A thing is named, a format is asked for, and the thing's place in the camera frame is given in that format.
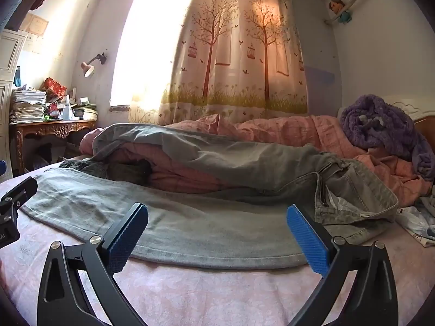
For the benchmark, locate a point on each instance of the stack of books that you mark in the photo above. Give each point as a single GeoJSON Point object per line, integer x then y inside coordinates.
{"type": "Point", "coordinates": [85, 112]}

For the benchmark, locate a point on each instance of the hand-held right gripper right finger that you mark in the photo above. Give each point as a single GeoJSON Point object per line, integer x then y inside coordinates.
{"type": "Point", "coordinates": [307, 237]}

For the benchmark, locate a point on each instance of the red box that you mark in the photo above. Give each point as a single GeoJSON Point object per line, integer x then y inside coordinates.
{"type": "Point", "coordinates": [54, 86]}

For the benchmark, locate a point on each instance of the stack of papers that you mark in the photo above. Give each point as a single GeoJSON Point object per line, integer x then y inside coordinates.
{"type": "Point", "coordinates": [27, 107]}

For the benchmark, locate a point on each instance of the printed white cloth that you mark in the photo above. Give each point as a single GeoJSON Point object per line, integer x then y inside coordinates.
{"type": "Point", "coordinates": [416, 224]}

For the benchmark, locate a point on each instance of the wall certificate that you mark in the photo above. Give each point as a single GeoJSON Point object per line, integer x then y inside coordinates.
{"type": "Point", "coordinates": [34, 24]}

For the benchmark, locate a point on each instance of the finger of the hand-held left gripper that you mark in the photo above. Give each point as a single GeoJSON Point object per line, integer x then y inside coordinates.
{"type": "Point", "coordinates": [20, 190]}

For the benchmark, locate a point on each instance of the dark green pants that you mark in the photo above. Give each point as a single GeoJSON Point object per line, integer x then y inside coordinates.
{"type": "Point", "coordinates": [122, 171]}

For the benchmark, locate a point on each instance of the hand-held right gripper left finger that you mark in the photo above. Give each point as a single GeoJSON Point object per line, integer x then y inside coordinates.
{"type": "Point", "coordinates": [127, 237]}

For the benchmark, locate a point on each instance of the pink wall lamp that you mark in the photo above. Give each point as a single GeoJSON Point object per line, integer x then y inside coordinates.
{"type": "Point", "coordinates": [89, 68]}

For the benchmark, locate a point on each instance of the plush toy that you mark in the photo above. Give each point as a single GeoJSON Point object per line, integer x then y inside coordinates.
{"type": "Point", "coordinates": [338, 8]}

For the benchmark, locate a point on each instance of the carved wooden desk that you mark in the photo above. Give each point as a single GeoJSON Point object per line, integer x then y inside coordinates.
{"type": "Point", "coordinates": [51, 128]}

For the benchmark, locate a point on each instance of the bed headboard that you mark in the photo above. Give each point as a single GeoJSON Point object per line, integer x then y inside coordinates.
{"type": "Point", "coordinates": [424, 125]}

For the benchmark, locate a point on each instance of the window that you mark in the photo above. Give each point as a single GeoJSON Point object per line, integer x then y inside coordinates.
{"type": "Point", "coordinates": [149, 40]}

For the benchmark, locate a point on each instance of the white wardrobe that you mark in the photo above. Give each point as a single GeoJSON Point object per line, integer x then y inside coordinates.
{"type": "Point", "coordinates": [8, 74]}

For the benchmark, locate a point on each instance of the clear plastic bottle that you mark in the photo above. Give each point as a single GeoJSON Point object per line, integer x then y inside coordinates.
{"type": "Point", "coordinates": [68, 108]}

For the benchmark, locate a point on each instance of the pink bed sheet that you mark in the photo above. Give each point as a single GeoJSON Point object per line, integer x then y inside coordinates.
{"type": "Point", "coordinates": [210, 295]}

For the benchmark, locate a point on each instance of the pink quilt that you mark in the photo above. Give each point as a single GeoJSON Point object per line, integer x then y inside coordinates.
{"type": "Point", "coordinates": [289, 127]}

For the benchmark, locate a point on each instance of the light grey pants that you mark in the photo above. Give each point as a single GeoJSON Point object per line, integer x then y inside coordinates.
{"type": "Point", "coordinates": [204, 224]}

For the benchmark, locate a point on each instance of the tree print curtain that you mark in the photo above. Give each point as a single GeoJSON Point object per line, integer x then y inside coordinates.
{"type": "Point", "coordinates": [238, 57]}

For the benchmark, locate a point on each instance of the purple fluffy blanket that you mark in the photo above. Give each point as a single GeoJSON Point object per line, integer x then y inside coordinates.
{"type": "Point", "coordinates": [380, 125]}

